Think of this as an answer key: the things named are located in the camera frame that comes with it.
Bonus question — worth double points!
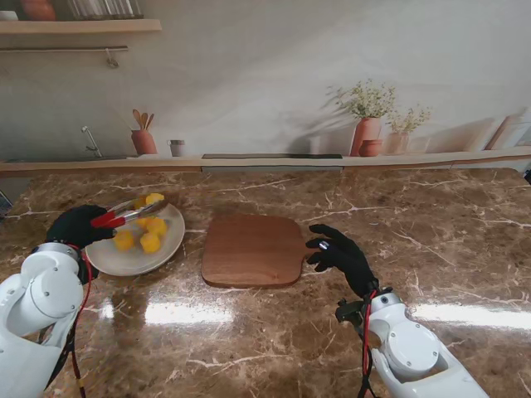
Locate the brown wooden cutting board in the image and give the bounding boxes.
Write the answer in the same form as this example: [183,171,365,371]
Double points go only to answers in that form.
[201,213,303,290]

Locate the printed kitchen scene backdrop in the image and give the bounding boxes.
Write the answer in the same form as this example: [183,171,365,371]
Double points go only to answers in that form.
[0,0,531,180]

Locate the white round plate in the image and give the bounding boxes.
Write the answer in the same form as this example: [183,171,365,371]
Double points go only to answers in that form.
[85,197,187,278]

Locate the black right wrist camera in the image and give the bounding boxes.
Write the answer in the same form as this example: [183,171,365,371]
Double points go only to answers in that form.
[335,298,366,328]

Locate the red-handled steel tongs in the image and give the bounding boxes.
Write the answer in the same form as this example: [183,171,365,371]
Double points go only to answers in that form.
[90,197,168,229]

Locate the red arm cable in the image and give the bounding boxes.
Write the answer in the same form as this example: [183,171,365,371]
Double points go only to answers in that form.
[357,288,381,398]
[39,244,95,398]

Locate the red left arm cable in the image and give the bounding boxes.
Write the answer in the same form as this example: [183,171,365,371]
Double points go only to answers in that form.
[39,244,95,398]

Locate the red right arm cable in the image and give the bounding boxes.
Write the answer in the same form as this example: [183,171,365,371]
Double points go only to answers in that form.
[357,288,381,398]

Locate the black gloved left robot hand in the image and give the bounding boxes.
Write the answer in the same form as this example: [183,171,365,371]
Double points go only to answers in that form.
[45,204,119,250]

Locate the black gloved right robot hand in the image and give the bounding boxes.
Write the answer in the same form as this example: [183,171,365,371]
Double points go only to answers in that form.
[304,223,381,299]

